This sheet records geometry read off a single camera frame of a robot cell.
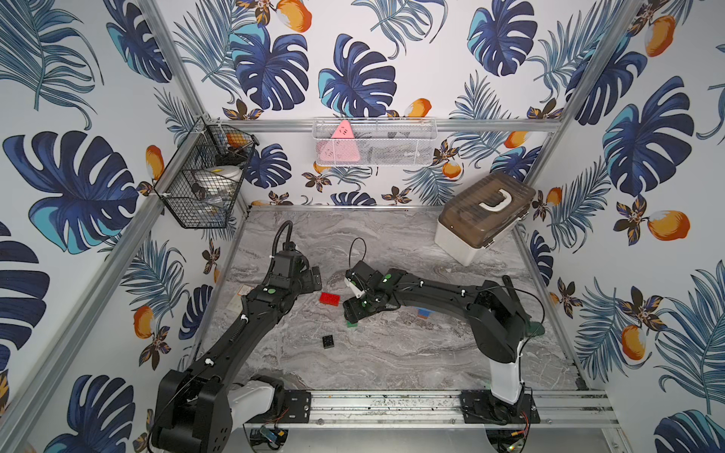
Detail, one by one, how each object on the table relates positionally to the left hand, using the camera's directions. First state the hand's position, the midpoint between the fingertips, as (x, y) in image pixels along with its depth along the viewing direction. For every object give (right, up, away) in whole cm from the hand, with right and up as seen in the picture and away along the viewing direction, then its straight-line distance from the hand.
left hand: (302, 271), depth 84 cm
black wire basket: (-33, +41, +10) cm, 54 cm away
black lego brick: (+8, -21, 0) cm, 23 cm away
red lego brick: (+7, -10, +9) cm, 16 cm away
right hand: (+15, -13, +3) cm, 20 cm away
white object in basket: (-23, +26, -4) cm, 35 cm away
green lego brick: (+14, -17, +4) cm, 23 cm away
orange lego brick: (+38, -15, +6) cm, 41 cm away
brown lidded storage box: (+56, +17, +5) cm, 59 cm away
